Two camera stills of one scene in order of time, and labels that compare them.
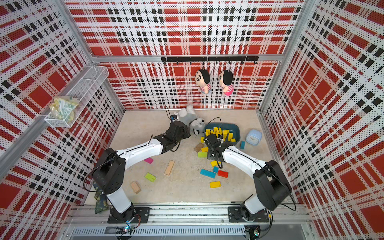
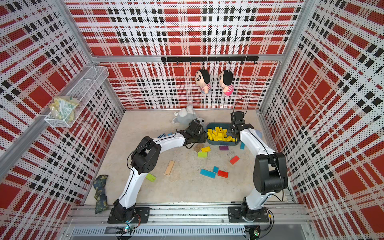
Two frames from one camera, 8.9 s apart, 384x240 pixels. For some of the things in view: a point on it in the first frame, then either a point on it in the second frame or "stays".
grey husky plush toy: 188,115 stays
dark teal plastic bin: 232,128 stays
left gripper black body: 185,134 → 200,138
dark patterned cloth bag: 101,200 stays
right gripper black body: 210,155 → 230,130
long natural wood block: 169,167 stays
